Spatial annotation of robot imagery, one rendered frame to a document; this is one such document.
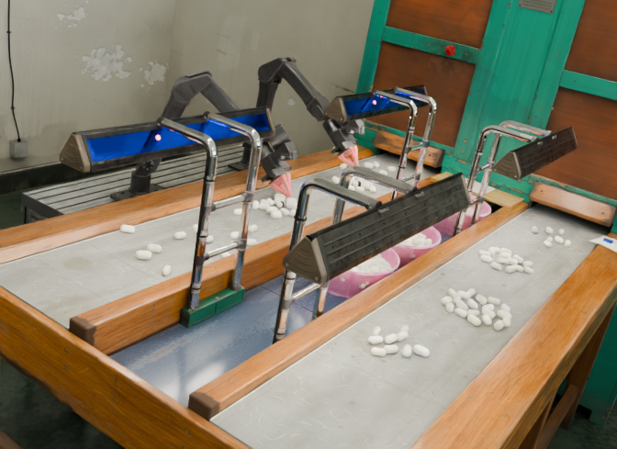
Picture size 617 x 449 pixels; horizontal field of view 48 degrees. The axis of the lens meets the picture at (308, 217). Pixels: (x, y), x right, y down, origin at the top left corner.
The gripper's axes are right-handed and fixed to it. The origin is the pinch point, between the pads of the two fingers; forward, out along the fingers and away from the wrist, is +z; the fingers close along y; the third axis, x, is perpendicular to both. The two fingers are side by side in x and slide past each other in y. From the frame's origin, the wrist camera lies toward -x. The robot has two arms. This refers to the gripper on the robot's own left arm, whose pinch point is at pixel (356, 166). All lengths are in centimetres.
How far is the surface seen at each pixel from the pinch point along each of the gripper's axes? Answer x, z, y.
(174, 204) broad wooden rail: 15, -10, -74
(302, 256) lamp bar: -60, 30, -130
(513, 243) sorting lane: -34, 51, 3
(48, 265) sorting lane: 12, -2, -123
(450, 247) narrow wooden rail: -29, 42, -27
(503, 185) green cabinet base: -26, 32, 45
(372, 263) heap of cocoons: -19, 34, -52
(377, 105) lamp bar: -25.2, -10.5, -10.4
